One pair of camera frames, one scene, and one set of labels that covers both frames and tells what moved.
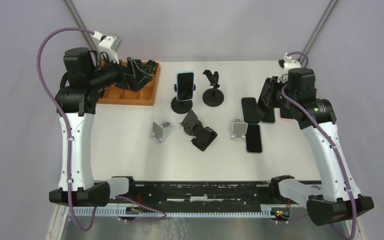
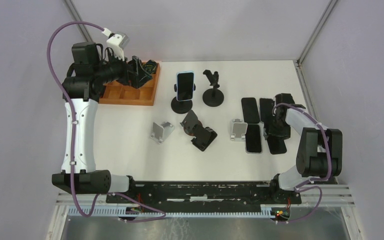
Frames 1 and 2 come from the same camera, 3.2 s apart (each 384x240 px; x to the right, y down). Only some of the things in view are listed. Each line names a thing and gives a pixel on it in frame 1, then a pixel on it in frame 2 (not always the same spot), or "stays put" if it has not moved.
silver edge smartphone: [254, 139] stays put
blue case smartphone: [185, 85] stays put
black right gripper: [269, 97] → [285, 133]
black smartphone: [251, 114] stays put
